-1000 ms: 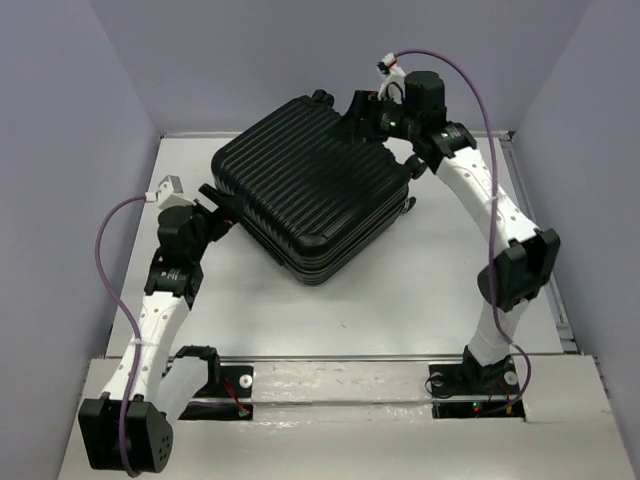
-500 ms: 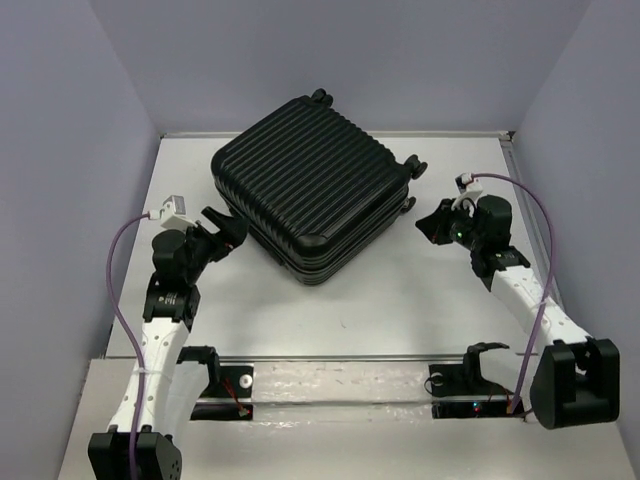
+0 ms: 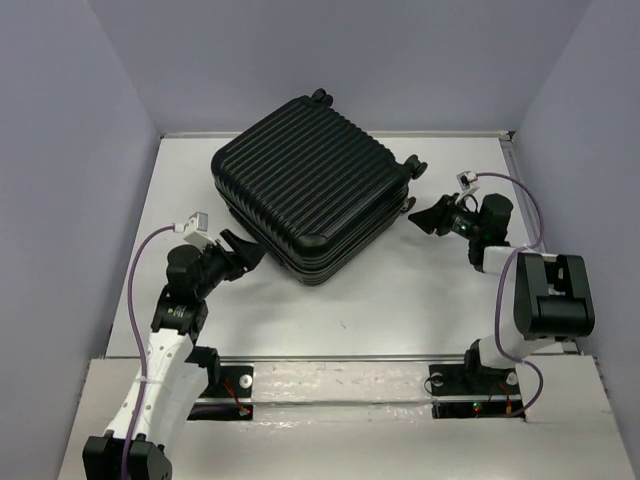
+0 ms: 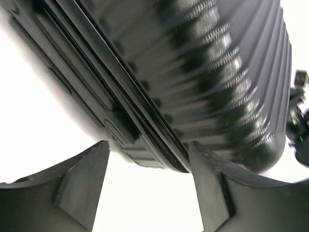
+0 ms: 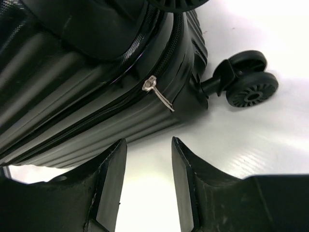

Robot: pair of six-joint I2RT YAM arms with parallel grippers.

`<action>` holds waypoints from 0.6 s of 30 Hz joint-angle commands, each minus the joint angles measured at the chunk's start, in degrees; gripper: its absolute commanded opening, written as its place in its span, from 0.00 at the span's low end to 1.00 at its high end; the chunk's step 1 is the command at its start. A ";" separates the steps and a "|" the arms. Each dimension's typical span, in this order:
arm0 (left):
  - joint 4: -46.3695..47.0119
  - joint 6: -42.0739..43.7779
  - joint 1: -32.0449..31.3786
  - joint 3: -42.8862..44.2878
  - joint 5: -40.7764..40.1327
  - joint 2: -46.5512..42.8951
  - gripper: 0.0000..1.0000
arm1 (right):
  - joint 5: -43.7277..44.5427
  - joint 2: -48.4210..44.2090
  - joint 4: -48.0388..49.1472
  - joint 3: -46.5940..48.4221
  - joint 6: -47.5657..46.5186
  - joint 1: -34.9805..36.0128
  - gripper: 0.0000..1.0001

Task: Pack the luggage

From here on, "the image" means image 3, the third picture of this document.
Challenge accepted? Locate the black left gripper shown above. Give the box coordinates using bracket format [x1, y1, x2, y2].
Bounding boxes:
[194, 229, 268, 299]

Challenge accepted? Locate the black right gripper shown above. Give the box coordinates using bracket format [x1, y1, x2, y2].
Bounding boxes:
[408, 192, 484, 241]

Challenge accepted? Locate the black ribbed hard-shell suitcase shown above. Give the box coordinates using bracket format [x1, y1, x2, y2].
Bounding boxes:
[210, 88, 428, 286]

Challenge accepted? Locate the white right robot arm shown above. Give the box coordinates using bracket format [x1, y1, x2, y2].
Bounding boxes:
[409, 193, 595, 392]

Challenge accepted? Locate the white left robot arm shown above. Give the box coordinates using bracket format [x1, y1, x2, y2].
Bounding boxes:
[82, 225, 266, 479]

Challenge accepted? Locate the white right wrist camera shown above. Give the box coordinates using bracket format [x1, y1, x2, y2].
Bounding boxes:
[457, 171, 478, 196]

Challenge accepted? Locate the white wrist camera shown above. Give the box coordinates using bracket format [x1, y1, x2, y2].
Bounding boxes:
[457, 171, 478, 196]
[183, 212, 213, 250]

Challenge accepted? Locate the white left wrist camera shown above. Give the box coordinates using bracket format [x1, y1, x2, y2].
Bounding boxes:
[183, 212, 213, 250]

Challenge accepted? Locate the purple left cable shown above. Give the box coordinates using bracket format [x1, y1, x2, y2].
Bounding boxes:
[121, 223, 187, 480]

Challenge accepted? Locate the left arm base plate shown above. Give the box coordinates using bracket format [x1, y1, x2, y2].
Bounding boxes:
[187, 364, 254, 422]

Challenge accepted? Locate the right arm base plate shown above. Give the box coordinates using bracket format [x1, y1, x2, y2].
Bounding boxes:
[423, 363, 524, 420]

